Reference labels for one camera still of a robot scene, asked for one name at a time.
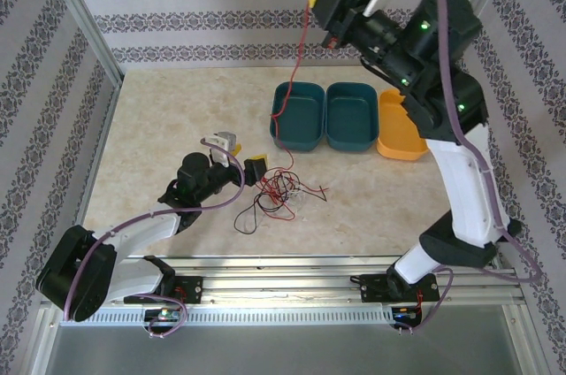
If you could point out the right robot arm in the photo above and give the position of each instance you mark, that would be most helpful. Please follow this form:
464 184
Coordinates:
460 189

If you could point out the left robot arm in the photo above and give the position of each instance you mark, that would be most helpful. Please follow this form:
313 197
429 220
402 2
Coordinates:
146 233

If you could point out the teal plastic bin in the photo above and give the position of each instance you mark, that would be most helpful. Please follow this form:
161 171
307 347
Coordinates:
303 125
351 118

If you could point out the orange plastic bin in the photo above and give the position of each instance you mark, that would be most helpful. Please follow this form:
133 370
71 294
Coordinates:
393 132

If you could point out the grey metal panel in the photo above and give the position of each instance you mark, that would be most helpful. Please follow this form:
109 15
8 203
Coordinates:
283 353

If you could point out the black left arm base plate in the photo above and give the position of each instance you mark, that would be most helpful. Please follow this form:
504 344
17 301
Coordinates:
194 288

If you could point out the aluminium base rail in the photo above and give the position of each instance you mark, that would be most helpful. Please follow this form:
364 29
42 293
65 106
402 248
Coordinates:
287 286

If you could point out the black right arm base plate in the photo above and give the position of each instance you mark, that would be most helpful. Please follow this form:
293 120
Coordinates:
371 288

